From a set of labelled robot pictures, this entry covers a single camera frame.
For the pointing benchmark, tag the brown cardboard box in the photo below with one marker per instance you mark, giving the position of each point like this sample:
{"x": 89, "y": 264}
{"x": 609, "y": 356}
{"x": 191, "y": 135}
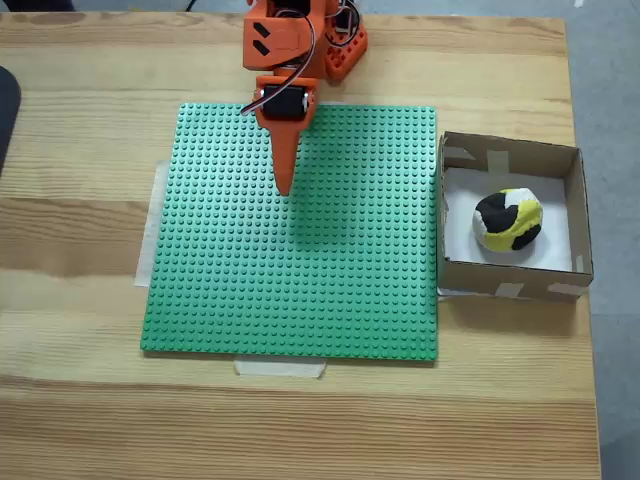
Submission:
{"x": 480, "y": 282}

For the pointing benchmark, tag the black rounded device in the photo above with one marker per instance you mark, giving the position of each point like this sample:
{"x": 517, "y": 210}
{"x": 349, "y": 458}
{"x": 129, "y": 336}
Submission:
{"x": 7, "y": 115}

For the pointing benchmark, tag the wide translucent tape strip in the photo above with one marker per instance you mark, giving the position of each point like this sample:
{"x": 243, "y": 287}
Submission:
{"x": 150, "y": 240}

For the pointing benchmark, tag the white paper box liner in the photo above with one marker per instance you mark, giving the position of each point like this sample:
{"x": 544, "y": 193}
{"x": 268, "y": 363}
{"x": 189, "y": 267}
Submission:
{"x": 460, "y": 240}

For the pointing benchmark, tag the black white yellow fabric ball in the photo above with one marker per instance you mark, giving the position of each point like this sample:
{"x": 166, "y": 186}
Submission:
{"x": 500, "y": 212}

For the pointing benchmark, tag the green studded baseplate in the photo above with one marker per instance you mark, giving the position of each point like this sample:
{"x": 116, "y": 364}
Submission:
{"x": 300, "y": 260}

